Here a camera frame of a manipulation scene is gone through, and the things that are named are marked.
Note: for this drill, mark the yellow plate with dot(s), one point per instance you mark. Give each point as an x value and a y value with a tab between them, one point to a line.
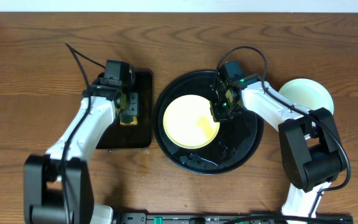
187	121

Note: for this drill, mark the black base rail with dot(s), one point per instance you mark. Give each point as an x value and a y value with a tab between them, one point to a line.
197	218

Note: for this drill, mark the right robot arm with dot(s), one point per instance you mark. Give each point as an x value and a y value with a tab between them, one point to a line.
313	157

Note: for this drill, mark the green and yellow sponge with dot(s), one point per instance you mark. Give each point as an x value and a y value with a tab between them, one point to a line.
128	120

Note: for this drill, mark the black rectangular tray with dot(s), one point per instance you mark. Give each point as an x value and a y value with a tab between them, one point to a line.
119	136

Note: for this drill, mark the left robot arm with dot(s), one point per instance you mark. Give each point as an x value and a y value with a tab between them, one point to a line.
57	186

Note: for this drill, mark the black round tray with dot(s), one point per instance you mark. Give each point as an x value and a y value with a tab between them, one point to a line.
235	142

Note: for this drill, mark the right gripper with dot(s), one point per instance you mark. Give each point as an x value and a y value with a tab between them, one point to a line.
219	115

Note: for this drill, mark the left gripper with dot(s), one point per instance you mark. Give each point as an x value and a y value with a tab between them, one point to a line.
132	104

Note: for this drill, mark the light blue plate front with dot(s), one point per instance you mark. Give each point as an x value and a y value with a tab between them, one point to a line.
308	93

